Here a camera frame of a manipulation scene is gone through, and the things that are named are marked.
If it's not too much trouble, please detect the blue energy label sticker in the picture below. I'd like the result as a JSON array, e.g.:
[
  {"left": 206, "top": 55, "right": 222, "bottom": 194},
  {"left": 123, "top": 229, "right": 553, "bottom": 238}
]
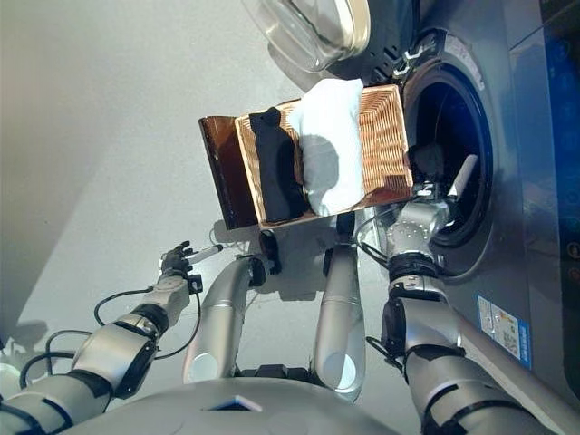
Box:
[{"left": 475, "top": 294, "right": 532, "bottom": 369}]

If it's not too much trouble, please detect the white garment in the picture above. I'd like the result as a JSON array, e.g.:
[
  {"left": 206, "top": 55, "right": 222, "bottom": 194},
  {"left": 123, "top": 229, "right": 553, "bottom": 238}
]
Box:
[{"left": 289, "top": 77, "right": 365, "bottom": 218}]

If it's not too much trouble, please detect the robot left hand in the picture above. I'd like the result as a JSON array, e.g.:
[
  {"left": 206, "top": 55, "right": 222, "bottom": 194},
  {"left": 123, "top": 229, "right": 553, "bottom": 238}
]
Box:
[{"left": 160, "top": 240, "right": 224, "bottom": 277}]

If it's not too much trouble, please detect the silver robot right leg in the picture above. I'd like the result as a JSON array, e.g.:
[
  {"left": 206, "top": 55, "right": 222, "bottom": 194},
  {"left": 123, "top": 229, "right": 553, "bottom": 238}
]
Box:
[{"left": 312, "top": 212, "right": 367, "bottom": 404}]

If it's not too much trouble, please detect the rectangular wicker laundry basket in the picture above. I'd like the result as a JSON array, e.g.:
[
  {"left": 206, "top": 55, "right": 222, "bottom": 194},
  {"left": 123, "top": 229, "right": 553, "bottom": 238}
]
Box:
[{"left": 234, "top": 83, "right": 414, "bottom": 230}]

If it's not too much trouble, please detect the grey robot torso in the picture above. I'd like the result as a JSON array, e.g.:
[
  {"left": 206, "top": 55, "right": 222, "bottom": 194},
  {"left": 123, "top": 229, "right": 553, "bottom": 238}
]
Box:
[{"left": 103, "top": 362, "right": 431, "bottom": 435}]

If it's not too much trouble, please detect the round glass washing machine door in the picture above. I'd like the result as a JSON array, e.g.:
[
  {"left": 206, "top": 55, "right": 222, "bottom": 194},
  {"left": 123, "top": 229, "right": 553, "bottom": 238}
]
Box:
[{"left": 242, "top": 0, "right": 436, "bottom": 92}]

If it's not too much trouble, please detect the black garment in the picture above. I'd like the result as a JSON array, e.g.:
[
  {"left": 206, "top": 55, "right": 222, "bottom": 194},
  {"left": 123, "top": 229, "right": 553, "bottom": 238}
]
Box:
[
  {"left": 247, "top": 107, "right": 305, "bottom": 223},
  {"left": 409, "top": 142, "right": 446, "bottom": 180}
]

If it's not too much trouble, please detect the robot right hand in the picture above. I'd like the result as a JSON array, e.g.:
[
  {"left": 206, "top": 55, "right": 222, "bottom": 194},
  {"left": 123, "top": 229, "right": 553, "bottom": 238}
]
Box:
[{"left": 418, "top": 153, "right": 480, "bottom": 203}]

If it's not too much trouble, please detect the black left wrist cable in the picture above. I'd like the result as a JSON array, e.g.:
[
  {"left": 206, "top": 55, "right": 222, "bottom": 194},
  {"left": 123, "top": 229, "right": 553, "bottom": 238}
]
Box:
[{"left": 17, "top": 285, "right": 203, "bottom": 391}]

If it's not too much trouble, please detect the dark grey washing machine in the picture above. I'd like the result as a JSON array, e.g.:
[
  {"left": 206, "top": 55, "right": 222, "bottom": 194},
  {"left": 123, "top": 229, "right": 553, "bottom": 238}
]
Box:
[{"left": 325, "top": 0, "right": 580, "bottom": 409}]

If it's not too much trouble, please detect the brown wooden stool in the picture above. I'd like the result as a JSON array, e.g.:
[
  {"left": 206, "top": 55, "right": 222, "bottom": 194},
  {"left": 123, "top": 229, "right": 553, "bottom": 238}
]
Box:
[{"left": 198, "top": 115, "right": 262, "bottom": 231}]

